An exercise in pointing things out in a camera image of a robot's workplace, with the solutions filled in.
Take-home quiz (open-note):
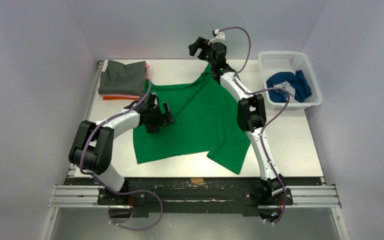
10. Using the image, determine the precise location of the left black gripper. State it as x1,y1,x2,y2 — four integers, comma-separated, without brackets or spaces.
144,102,175,134

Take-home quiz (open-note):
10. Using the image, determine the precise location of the green t shirt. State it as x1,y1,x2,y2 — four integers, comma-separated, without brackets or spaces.
133,66,250,174

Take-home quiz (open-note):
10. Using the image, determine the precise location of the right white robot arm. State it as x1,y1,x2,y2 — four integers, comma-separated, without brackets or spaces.
188,36,286,204

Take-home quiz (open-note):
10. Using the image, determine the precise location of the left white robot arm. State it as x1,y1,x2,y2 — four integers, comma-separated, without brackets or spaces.
68,93,176,205

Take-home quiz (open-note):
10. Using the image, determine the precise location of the folded pink t shirt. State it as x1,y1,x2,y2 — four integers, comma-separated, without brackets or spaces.
102,62,150,100

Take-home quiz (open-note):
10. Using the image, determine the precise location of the folded orange t shirt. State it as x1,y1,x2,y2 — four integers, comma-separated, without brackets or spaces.
101,94,140,101

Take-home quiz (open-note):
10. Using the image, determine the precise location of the folded grey t shirt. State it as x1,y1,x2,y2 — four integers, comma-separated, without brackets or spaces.
98,59,147,96

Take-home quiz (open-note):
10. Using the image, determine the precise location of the brown tape piece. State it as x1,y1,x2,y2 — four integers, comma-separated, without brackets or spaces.
190,177,205,185

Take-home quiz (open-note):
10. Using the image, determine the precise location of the white plastic basket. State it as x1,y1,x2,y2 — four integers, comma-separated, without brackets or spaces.
258,51,322,110

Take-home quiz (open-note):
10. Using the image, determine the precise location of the blue white t shirt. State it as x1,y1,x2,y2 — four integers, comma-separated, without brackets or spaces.
266,70,312,103

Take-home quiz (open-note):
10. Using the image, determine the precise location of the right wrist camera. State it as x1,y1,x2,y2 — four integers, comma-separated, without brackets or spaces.
208,29,226,45

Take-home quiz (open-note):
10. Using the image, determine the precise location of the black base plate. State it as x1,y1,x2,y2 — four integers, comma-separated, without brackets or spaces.
52,177,324,221

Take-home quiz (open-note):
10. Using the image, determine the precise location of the aluminium rail frame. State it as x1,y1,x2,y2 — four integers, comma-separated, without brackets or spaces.
41,60,350,240

